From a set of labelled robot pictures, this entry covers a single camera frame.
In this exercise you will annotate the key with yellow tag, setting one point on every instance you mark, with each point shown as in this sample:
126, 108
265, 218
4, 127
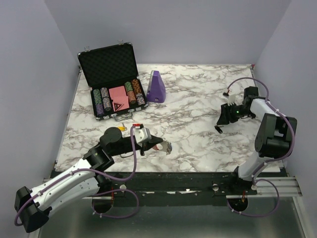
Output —
122, 128

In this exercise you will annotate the key with black tag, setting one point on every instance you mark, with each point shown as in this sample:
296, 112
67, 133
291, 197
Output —
218, 129

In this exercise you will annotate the pink playing card deck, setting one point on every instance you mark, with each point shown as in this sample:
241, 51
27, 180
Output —
119, 95

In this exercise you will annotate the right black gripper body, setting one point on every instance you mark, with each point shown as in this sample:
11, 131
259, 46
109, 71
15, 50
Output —
236, 112

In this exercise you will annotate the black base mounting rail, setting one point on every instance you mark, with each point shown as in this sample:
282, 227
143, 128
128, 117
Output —
176, 189

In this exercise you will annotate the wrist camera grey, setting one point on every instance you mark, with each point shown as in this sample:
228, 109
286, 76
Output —
142, 135
231, 99

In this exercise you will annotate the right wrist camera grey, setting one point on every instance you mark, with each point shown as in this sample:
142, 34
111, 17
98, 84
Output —
231, 99

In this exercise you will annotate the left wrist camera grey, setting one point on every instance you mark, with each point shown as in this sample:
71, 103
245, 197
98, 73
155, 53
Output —
142, 135

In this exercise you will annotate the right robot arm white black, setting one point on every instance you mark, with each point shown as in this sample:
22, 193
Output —
275, 138

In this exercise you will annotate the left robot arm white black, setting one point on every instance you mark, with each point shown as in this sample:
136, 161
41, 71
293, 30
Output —
85, 178

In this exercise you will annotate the purple metronome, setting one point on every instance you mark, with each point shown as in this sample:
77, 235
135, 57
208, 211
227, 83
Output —
156, 91

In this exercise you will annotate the metal key organizer red handle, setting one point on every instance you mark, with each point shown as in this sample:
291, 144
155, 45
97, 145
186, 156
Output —
165, 146

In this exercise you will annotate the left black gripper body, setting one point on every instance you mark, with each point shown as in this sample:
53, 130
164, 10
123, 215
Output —
144, 147

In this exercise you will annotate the black poker chip case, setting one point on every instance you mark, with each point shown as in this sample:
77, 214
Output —
111, 67

